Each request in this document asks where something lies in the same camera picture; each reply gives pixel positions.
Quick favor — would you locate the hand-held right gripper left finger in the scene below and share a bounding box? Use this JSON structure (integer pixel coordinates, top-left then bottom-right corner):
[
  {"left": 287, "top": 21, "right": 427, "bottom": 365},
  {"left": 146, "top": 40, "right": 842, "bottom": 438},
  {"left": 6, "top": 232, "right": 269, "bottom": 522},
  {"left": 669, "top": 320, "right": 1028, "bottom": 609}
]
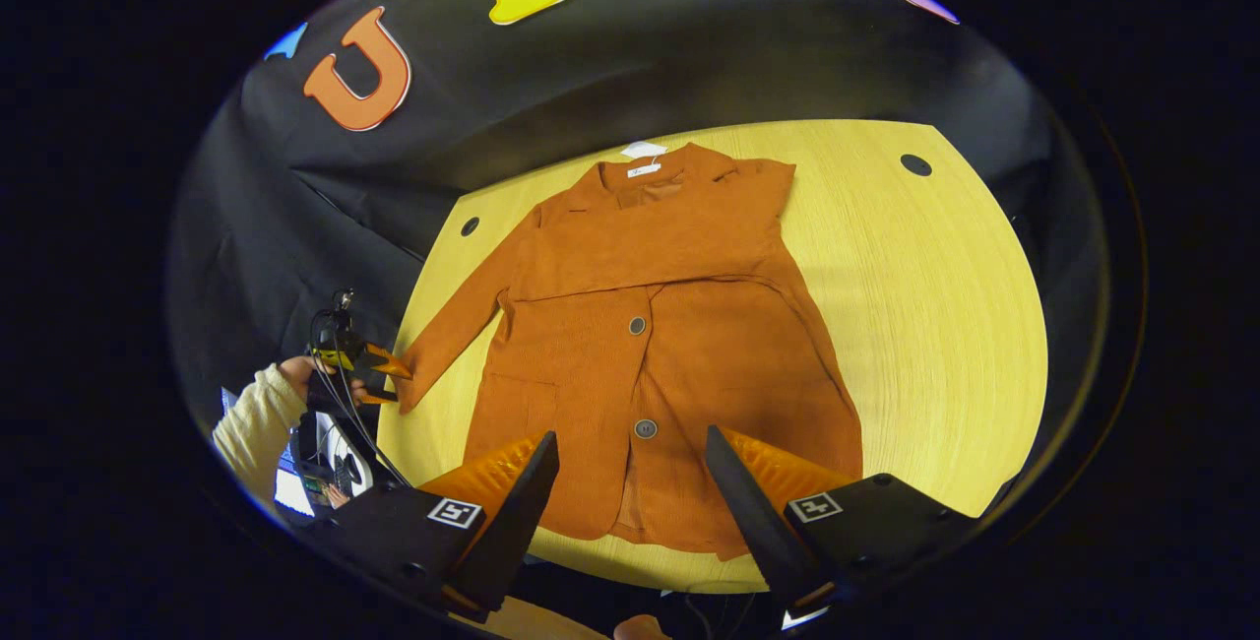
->
[{"left": 313, "top": 430, "right": 560, "bottom": 623}]

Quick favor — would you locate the person's tan trouser leg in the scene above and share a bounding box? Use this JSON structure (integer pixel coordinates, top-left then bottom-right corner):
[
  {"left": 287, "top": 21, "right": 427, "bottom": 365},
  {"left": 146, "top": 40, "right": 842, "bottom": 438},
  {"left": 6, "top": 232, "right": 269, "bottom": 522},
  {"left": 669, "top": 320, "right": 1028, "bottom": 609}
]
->
[{"left": 463, "top": 596, "right": 611, "bottom": 640}]

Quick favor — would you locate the orange corduroy coat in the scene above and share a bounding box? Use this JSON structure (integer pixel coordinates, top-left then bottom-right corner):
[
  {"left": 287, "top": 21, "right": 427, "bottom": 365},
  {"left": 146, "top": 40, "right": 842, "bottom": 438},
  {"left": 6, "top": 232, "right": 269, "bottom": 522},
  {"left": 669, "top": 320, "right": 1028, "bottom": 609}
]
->
[{"left": 396, "top": 141, "right": 865, "bottom": 562}]

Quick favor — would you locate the computer monitor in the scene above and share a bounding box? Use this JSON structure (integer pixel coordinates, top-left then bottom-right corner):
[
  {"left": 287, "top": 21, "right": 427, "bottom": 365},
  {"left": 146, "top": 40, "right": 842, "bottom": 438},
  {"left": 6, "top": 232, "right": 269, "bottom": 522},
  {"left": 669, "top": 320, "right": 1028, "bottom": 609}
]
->
[{"left": 274, "top": 468, "right": 318, "bottom": 520}]

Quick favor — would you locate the black backdrop cloth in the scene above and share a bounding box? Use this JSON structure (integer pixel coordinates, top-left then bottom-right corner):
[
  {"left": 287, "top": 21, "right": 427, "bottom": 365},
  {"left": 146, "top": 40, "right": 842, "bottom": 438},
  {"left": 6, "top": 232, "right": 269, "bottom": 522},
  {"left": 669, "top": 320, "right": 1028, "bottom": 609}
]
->
[{"left": 165, "top": 0, "right": 1113, "bottom": 523}]

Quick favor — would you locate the white and black device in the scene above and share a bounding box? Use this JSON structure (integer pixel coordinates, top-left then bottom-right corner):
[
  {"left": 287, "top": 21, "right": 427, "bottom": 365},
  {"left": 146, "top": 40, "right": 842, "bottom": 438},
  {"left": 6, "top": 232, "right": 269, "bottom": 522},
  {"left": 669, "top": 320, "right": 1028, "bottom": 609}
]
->
[{"left": 290, "top": 411, "right": 375, "bottom": 501}]

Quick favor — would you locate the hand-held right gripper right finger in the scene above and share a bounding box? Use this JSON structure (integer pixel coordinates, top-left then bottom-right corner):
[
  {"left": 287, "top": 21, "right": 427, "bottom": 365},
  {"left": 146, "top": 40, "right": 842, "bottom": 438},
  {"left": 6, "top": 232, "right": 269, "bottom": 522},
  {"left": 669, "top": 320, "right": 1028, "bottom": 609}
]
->
[{"left": 704, "top": 425, "right": 980, "bottom": 621}]

